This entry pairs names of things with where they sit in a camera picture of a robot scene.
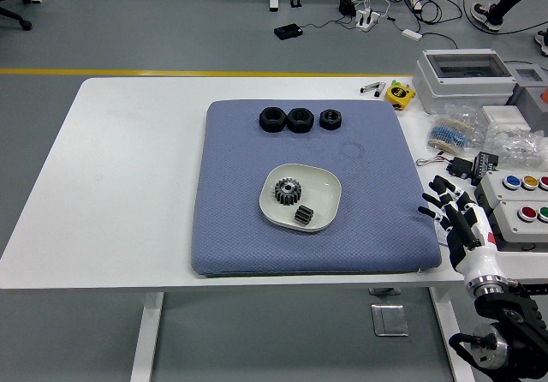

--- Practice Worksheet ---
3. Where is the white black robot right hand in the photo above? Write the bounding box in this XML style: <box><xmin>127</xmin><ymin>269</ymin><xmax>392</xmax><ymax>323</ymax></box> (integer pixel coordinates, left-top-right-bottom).
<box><xmin>417</xmin><ymin>175</ymin><xmax>506</xmax><ymax>287</ymax></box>

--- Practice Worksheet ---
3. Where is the small black gear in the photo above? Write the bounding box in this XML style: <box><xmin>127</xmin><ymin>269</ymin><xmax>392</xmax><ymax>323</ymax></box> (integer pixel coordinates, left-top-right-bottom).
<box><xmin>293</xmin><ymin>205</ymin><xmax>317</xmax><ymax>228</ymax></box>

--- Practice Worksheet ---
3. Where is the large dark metal gear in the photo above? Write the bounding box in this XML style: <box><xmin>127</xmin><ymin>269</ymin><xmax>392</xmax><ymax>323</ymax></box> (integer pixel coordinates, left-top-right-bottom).
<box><xmin>272</xmin><ymin>176</ymin><xmax>304</xmax><ymax>206</ymax></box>

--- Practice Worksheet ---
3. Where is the grey red-green button box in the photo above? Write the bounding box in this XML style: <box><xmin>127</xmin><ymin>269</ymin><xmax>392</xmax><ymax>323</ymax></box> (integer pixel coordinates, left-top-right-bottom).
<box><xmin>487</xmin><ymin>200</ymin><xmax>548</xmax><ymax>246</ymax></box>

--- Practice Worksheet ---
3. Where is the small white box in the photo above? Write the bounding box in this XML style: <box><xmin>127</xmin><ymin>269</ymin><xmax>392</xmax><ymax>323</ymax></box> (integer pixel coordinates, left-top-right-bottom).
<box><xmin>481</xmin><ymin>104</ymin><xmax>527</xmax><ymax>133</ymax></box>

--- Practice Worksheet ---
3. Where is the grey box with orange part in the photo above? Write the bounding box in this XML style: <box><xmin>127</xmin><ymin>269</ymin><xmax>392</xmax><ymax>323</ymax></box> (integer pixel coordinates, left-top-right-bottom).
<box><xmin>511</xmin><ymin>65</ymin><xmax>548</xmax><ymax>133</ymax></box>

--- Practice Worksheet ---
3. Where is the small black hex nut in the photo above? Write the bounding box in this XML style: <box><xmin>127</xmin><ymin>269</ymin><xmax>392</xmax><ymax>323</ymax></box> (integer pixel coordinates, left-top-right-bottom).
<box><xmin>319</xmin><ymin>108</ymin><xmax>343</xmax><ymax>131</ymax></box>

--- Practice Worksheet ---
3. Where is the large black hex nut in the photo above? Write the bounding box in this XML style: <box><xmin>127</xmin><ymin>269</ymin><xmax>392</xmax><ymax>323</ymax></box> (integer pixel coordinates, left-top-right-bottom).
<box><xmin>285</xmin><ymin>107</ymin><xmax>315</xmax><ymax>134</ymax></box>
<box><xmin>258</xmin><ymin>106</ymin><xmax>287</xmax><ymax>134</ymax></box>

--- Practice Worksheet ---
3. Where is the white purple-edged paper card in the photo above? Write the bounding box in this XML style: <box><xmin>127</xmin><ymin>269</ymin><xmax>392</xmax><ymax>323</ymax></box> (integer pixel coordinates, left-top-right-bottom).
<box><xmin>432</xmin><ymin>217</ymin><xmax>455</xmax><ymax>250</ymax></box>

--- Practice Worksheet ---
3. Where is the black servo motor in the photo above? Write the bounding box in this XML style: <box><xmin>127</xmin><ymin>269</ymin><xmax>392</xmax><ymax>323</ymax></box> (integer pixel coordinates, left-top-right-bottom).
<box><xmin>446</xmin><ymin>155</ymin><xmax>474</xmax><ymax>179</ymax></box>

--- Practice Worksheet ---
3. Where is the black circuit board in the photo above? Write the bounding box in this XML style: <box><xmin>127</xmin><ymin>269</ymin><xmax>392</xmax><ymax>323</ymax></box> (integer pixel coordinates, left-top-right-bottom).
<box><xmin>470</xmin><ymin>151</ymin><xmax>501</xmax><ymax>188</ymax></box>

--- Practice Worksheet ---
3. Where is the white table leg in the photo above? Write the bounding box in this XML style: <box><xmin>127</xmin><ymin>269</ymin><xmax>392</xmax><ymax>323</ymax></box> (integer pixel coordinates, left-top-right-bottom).
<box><xmin>429</xmin><ymin>286</ymin><xmax>476</xmax><ymax>382</ymax></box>
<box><xmin>129</xmin><ymin>291</ymin><xmax>165</xmax><ymax>382</ymax></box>

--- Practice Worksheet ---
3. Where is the metal floor plate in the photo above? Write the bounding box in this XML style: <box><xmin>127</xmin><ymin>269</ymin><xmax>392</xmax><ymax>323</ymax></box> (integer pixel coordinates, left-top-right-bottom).
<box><xmin>370</xmin><ymin>303</ymin><xmax>409</xmax><ymax>337</ymax></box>

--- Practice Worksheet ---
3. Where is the crumpled clear plastic bag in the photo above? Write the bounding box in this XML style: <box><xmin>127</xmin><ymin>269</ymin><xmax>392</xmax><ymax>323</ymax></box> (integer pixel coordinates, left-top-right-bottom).
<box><xmin>483</xmin><ymin>120</ymin><xmax>548</xmax><ymax>169</ymax></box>

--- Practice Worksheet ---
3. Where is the blue resistor tape bundle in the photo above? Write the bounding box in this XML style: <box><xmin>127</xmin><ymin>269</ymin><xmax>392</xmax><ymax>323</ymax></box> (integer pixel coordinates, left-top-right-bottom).
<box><xmin>427</xmin><ymin>116</ymin><xmax>480</xmax><ymax>152</ymax></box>

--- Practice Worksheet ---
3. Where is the clear bag of resistors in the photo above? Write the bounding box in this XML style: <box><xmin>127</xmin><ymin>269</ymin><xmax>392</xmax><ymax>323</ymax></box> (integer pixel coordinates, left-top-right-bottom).
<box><xmin>443</xmin><ymin>101</ymin><xmax>487</xmax><ymax>130</ymax></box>

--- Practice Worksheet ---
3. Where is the white square dish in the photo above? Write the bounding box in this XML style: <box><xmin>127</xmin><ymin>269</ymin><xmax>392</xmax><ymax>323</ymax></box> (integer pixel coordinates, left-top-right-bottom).
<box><xmin>258</xmin><ymin>163</ymin><xmax>343</xmax><ymax>234</ymax></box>

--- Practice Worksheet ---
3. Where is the yellow tape measure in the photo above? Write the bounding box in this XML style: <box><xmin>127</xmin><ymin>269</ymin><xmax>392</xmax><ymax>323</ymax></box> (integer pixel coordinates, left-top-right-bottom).
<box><xmin>384</xmin><ymin>80</ymin><xmax>417</xmax><ymax>110</ymax></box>

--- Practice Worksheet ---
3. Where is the blue-grey padded mat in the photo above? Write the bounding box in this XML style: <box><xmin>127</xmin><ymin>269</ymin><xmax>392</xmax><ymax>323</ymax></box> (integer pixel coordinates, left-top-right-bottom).
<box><xmin>191</xmin><ymin>98</ymin><xmax>443</xmax><ymax>278</ymax></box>

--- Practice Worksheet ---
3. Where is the white power strip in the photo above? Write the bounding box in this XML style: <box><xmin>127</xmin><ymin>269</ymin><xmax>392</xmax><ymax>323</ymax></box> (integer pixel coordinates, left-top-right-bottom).
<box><xmin>355</xmin><ymin>8</ymin><xmax>380</xmax><ymax>32</ymax></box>

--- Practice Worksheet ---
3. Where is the flat black floor device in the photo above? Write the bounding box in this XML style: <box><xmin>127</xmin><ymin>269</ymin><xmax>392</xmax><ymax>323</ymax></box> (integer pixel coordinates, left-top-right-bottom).
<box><xmin>274</xmin><ymin>23</ymin><xmax>304</xmax><ymax>40</ymax></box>

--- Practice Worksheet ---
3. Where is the thin white red wire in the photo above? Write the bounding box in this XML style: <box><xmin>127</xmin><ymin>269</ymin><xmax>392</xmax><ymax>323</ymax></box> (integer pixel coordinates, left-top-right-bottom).
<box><xmin>415</xmin><ymin>152</ymin><xmax>455</xmax><ymax>168</ymax></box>

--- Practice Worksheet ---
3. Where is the grey enclosure with clear lid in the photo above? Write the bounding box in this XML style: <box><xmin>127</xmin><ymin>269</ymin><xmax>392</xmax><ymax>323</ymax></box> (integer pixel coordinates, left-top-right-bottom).
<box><xmin>411</xmin><ymin>48</ymin><xmax>517</xmax><ymax>115</ymax></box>

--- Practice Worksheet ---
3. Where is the tangled black floor cable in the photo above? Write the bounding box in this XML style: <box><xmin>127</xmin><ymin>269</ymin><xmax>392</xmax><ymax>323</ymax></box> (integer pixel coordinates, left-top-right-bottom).
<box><xmin>384</xmin><ymin>0</ymin><xmax>468</xmax><ymax>51</ymax></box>

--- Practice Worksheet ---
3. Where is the thin black floor cable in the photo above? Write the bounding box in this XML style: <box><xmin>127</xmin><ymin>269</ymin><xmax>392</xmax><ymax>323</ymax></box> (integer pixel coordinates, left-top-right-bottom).
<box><xmin>299</xmin><ymin>15</ymin><xmax>360</xmax><ymax>31</ymax></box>

